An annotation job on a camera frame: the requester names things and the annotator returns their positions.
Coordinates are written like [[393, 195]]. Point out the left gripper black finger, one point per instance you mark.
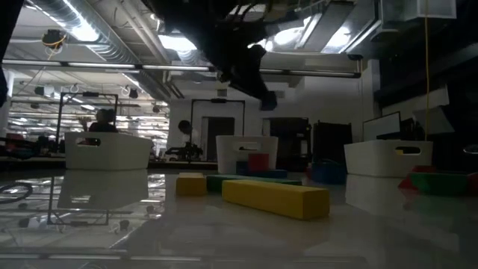
[[254, 86]]

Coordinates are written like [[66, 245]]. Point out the blue arch block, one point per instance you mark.
[[269, 101]]

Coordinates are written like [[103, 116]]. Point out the background black robot arm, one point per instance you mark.
[[185, 151]]

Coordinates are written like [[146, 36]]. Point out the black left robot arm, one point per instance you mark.
[[179, 15]]

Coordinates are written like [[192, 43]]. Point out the ceiling light panel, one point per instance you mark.
[[177, 43]]

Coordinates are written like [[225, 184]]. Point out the dark cabinet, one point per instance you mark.
[[332, 142], [289, 138]]

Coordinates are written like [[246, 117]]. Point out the white plastic bin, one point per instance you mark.
[[228, 153], [112, 157], [373, 160]]

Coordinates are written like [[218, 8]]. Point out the person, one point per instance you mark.
[[185, 127], [102, 127]]

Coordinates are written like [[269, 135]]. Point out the blue cube block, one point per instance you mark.
[[276, 174], [242, 169]]

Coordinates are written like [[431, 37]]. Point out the green bar block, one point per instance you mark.
[[216, 184]]

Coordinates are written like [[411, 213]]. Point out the blue cylinder block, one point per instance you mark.
[[328, 173]]

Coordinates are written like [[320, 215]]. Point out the yellow bar block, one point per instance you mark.
[[276, 201], [190, 185]]

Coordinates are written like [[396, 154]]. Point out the white board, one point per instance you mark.
[[381, 127]]

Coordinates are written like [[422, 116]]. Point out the grey white panel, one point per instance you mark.
[[433, 121]]

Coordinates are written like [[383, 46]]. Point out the white ceiling box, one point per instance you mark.
[[429, 9]]

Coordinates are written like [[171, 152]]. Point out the white plastic table sheet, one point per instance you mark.
[[373, 239]]

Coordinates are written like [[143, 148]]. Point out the green cube block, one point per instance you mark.
[[437, 185]]

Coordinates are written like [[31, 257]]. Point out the white column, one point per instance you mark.
[[10, 112]]

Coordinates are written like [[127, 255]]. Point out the red black background equipment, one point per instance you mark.
[[15, 143]]

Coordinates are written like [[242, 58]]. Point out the black station frame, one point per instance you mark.
[[89, 94], [217, 100]]

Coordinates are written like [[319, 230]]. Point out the silver round ventilation duct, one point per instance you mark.
[[115, 50]]

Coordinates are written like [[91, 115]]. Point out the grey horizontal rail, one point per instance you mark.
[[101, 65]]

